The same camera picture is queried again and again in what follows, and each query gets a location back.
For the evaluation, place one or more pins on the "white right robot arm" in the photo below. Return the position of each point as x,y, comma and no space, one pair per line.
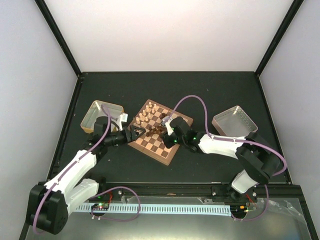
259,161

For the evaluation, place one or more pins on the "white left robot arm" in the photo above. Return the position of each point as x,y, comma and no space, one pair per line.
50,204

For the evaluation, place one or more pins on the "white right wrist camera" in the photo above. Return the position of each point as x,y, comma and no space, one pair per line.
166,123

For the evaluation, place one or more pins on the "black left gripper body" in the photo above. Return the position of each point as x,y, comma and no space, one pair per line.
129,139

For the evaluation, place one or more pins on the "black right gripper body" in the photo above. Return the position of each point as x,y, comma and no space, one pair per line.
169,144

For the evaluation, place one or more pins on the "wooden chess board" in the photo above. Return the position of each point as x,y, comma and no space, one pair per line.
149,117

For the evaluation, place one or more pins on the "black frame post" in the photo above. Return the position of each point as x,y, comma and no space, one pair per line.
46,13
283,27

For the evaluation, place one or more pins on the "white slotted cable duct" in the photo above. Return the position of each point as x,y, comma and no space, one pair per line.
164,209

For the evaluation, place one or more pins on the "black frame post right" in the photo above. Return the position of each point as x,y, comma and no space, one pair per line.
283,27

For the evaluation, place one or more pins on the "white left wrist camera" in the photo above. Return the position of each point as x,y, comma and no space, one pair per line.
122,118

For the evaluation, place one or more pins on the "black frame post left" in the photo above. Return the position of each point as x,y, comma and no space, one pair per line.
46,13

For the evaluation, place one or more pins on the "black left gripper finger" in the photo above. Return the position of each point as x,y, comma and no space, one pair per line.
138,129
140,138

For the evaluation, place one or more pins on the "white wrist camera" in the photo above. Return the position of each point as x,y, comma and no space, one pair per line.
122,118
166,123

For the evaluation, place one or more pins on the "yellow metal tin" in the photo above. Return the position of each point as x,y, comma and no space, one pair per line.
96,110

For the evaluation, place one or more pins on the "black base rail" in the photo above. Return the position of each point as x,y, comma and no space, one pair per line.
219,192

